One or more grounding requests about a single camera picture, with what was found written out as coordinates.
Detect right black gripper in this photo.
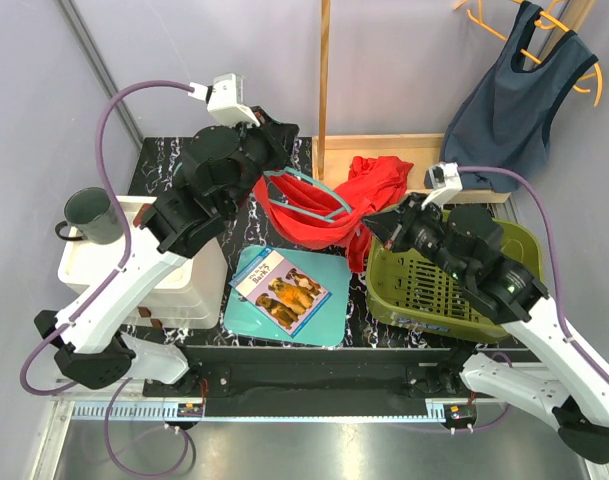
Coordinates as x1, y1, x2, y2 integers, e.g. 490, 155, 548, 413
361, 192, 471, 283

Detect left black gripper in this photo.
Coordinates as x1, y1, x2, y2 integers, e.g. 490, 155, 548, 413
224, 105, 299, 216

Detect teal wire hanger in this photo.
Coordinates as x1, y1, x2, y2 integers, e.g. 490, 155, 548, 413
253, 174, 371, 252

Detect red tank top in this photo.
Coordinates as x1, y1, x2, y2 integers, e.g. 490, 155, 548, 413
253, 156, 414, 273

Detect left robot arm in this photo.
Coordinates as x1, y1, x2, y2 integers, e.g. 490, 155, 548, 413
34, 107, 299, 396

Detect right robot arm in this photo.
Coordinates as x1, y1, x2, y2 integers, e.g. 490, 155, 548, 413
363, 198, 609, 464

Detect navy blue tank top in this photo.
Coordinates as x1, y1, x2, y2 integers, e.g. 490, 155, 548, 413
440, 1, 598, 179

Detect orange hanger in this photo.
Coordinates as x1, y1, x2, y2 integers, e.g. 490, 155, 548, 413
452, 0, 605, 107

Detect wooden clothes rack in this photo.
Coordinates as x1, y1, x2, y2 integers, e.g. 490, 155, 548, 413
311, 1, 603, 204

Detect olive green plastic basket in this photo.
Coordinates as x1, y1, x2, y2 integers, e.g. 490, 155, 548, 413
366, 204, 549, 343

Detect teal cutting mat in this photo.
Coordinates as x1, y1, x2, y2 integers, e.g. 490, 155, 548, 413
223, 246, 352, 347

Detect dog picture book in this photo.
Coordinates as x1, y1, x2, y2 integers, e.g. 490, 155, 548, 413
231, 247, 332, 339

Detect white plastic storage box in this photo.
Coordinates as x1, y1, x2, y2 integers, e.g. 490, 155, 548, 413
58, 196, 228, 329

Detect dark green metal mug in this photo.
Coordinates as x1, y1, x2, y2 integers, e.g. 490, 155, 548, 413
54, 187, 124, 245

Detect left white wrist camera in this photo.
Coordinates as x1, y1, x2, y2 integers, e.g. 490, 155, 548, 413
188, 73, 260, 127

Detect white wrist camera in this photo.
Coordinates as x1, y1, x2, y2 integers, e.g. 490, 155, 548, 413
188, 73, 260, 127
421, 162, 463, 210

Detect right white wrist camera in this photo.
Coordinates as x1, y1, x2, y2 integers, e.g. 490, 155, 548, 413
421, 162, 463, 210

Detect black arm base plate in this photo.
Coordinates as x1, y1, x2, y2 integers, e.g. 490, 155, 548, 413
143, 346, 471, 420

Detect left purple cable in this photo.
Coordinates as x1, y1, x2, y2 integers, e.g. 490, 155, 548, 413
21, 80, 198, 476

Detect aluminium rail frame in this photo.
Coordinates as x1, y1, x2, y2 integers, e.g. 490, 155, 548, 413
33, 381, 609, 479

